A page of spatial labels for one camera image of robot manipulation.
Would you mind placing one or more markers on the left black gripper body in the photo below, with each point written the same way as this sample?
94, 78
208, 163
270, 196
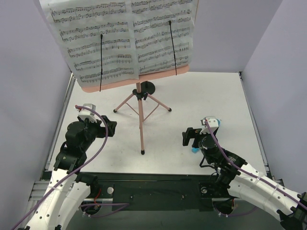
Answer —
105, 125

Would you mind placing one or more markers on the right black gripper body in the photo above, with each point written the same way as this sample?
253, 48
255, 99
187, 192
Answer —
192, 137

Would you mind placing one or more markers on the pink perforated music stand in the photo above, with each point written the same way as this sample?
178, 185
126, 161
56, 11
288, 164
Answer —
140, 96

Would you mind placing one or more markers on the sheet music page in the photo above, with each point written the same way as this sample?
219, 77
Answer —
163, 32
96, 38

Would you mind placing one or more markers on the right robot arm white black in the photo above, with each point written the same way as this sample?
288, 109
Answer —
241, 180

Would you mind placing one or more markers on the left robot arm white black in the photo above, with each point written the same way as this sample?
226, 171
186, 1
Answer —
68, 186

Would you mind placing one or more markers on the black microphone desk stand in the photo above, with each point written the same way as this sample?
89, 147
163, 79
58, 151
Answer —
147, 87

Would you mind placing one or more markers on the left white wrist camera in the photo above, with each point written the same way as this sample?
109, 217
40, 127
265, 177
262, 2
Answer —
83, 114

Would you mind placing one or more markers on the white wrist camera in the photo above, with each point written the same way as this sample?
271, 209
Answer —
210, 121
83, 114

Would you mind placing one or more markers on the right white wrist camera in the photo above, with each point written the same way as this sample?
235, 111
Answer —
210, 121

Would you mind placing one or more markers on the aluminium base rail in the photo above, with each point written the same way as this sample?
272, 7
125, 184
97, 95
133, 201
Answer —
138, 188

